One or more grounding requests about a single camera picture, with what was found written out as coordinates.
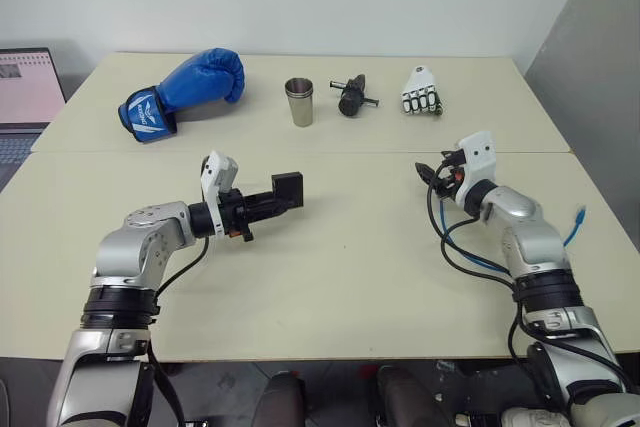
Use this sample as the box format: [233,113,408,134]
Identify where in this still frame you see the blue Ethernet cable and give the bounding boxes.
[437,191,588,276]

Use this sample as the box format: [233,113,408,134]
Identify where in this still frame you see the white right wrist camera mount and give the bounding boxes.
[453,130,499,209]

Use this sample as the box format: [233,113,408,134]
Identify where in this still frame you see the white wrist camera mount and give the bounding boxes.
[453,130,499,209]
[199,149,240,238]

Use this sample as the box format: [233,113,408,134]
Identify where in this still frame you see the dark rounded shape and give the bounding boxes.
[248,370,309,427]
[373,365,452,427]

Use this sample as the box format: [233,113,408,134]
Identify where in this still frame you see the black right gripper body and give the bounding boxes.
[432,148,469,201]

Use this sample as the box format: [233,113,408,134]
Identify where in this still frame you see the white robotic hand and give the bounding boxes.
[399,65,445,119]

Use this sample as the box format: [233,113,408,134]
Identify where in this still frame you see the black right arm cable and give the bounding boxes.
[425,164,524,294]

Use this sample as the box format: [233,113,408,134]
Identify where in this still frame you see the blue boxing glove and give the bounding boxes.
[117,47,247,145]

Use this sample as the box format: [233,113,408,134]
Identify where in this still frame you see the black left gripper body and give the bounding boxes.
[220,187,257,243]

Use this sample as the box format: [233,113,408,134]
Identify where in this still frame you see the stacked stainless steel cups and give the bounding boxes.
[284,77,316,128]

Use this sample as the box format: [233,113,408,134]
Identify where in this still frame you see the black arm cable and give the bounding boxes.
[425,164,524,294]
[147,234,211,301]

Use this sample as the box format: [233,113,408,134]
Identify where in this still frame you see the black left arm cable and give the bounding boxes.
[147,234,211,301]

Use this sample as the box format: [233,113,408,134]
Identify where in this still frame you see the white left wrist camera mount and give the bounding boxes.
[199,149,240,238]

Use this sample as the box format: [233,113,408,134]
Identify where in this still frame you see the white rounded shoe shape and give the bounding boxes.
[501,406,572,427]

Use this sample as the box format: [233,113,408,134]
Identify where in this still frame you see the grey laptop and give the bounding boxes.
[0,46,68,184]

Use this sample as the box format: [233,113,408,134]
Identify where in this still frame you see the black cylindrical gripper tool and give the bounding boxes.
[328,74,380,118]

